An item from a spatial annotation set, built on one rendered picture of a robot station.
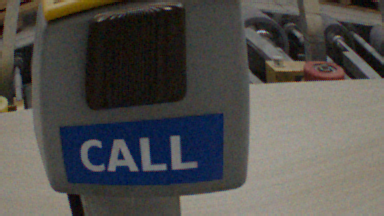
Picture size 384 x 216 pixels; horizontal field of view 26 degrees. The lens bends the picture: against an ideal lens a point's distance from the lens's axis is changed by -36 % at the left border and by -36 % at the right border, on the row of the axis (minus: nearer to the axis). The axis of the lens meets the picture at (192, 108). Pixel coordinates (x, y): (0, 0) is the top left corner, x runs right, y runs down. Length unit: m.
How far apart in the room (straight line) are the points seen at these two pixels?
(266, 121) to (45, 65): 0.91
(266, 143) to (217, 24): 0.83
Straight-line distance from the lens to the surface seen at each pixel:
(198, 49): 0.34
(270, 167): 1.09
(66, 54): 0.33
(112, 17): 0.32
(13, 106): 1.48
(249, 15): 1.96
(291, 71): 1.55
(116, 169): 0.34
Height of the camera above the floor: 1.28
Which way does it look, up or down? 17 degrees down
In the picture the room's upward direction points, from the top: 1 degrees counter-clockwise
